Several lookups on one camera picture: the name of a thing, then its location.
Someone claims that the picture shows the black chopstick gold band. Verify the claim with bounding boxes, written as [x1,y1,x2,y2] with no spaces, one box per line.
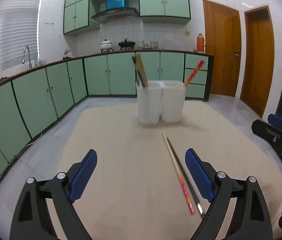
[167,138,205,219]

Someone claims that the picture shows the red patterned bamboo chopstick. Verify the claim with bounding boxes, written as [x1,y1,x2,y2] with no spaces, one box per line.
[183,60,205,87]
[162,132,195,215]

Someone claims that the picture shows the plain bamboo chopstick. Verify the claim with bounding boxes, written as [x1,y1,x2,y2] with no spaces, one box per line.
[134,54,149,87]

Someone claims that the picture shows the white plastic fork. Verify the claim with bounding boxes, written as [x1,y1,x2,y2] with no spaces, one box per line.
[171,84,181,88]

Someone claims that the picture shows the green lower kitchen cabinets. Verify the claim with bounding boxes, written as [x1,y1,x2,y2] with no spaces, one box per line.
[0,49,215,205]

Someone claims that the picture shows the green kitchen cabinets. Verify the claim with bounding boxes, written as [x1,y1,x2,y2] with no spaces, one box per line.
[0,49,215,205]
[63,0,191,35]

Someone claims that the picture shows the green upper kitchen cabinets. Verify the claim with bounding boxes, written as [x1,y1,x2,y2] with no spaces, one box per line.
[63,0,191,35]

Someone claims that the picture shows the wooden door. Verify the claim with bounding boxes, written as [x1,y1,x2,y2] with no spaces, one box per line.
[240,5,275,117]
[203,0,241,97]

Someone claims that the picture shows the orange thermos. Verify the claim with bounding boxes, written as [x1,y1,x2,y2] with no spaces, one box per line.
[197,33,205,53]

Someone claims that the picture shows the white twin utensil holder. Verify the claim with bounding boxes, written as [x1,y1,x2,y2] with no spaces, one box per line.
[136,80,186,125]

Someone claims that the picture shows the glass jars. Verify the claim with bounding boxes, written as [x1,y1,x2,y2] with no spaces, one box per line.
[136,40,159,49]

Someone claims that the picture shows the chrome faucet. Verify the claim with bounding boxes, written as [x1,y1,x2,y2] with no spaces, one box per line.
[22,45,33,69]

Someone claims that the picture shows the black wok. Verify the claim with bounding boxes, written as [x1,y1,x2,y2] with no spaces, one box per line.
[118,38,136,50]

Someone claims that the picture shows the white cooking pot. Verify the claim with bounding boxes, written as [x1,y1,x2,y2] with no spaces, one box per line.
[99,39,113,53]

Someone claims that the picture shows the white window blinds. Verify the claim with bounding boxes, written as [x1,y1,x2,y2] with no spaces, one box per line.
[0,0,41,72]

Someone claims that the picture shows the range hood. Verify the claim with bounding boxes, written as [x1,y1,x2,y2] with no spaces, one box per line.
[91,7,139,23]

